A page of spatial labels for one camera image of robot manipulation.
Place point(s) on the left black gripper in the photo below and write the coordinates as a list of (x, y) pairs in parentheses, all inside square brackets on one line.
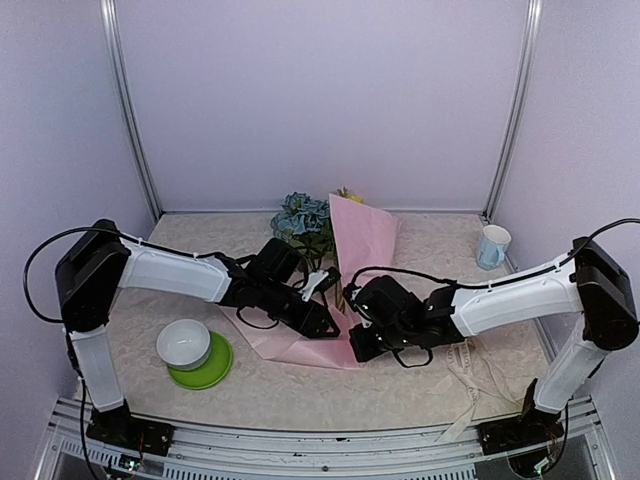
[(310, 322)]

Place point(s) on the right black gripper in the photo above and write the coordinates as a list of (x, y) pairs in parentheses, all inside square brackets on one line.
[(363, 351)]

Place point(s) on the pink wrapping paper sheet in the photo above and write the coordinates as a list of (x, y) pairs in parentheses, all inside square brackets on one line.
[(365, 236)]

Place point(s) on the blue fake flower bunch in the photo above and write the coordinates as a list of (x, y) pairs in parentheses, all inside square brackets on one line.
[(305, 224)]

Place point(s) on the yellow fake flower stem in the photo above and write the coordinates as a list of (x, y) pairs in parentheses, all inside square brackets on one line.
[(349, 194)]

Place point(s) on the pale pink fake flower stem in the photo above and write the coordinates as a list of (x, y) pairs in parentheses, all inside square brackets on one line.
[(339, 300)]

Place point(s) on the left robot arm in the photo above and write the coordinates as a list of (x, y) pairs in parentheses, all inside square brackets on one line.
[(101, 272)]

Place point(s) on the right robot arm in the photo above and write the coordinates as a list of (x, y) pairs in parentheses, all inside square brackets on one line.
[(586, 281)]

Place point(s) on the beige printed ribbon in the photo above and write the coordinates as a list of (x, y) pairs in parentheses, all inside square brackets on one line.
[(459, 359)]

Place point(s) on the green plastic plate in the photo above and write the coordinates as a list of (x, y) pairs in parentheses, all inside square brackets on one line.
[(212, 371)]

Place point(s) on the light blue mug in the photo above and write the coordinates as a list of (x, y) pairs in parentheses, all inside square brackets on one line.
[(493, 245)]

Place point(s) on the white ceramic bowl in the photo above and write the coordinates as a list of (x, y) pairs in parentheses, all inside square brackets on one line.
[(184, 344)]

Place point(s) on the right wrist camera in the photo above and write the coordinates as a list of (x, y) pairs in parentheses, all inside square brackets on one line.
[(356, 297)]

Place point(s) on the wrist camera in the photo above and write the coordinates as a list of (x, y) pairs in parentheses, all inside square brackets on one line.
[(356, 297), (318, 282)]

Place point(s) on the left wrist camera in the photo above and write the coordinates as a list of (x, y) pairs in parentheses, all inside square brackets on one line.
[(318, 282)]

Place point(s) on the front aluminium rail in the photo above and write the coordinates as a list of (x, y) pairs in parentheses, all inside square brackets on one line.
[(200, 451)]

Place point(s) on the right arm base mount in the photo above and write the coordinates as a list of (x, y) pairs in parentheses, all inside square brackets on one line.
[(517, 432)]

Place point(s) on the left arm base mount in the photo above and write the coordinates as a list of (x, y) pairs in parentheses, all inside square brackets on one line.
[(132, 433)]

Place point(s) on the right aluminium frame post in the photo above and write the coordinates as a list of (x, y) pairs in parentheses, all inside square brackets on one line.
[(525, 65)]

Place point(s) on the aluminium frame post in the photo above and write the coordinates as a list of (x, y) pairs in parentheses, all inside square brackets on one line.
[(118, 64), (525, 65)]

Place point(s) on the left aluminium frame post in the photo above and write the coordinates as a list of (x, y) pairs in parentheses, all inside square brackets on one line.
[(118, 64)]

